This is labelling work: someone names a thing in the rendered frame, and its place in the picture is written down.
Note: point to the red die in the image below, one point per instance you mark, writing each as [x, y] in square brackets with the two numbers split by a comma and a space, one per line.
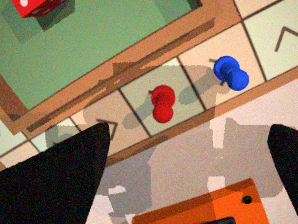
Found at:
[33, 8]

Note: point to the blue pawn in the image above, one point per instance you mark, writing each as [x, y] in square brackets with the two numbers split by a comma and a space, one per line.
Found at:
[228, 71]

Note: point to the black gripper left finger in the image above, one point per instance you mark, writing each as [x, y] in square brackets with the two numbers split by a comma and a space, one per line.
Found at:
[57, 186]

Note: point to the red pawn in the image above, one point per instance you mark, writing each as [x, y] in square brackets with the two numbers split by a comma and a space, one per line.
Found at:
[162, 98]

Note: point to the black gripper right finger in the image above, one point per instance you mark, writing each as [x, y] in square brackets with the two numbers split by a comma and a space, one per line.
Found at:
[283, 146]

